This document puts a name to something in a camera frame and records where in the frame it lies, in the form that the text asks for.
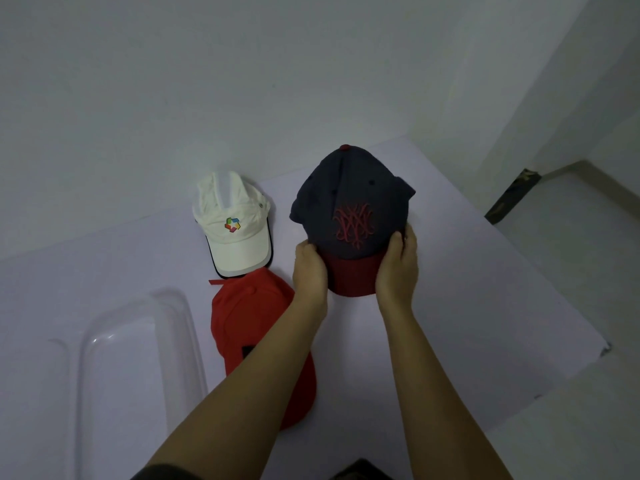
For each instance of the person's right hand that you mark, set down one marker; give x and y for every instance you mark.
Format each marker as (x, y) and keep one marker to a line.
(397, 284)

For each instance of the person's left hand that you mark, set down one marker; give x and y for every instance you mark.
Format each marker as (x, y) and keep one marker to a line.
(311, 279)

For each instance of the red cap with black patch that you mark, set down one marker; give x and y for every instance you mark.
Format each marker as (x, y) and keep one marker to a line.
(245, 314)

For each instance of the white cap with colourful logo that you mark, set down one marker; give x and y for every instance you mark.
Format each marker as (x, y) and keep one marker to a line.
(235, 249)

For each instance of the navy cap with red brim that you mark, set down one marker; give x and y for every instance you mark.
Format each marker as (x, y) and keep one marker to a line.
(350, 194)

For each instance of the clear plastic container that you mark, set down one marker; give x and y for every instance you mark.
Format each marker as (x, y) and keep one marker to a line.
(130, 384)

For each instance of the clear plastic lid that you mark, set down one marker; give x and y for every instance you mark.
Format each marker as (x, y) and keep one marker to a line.
(57, 409)

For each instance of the person's left forearm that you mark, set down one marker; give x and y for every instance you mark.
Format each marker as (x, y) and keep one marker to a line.
(240, 404)

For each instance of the person's right forearm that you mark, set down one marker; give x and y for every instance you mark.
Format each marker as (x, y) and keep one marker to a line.
(445, 409)

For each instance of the person's black shirt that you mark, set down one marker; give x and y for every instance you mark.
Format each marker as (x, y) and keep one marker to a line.
(365, 472)

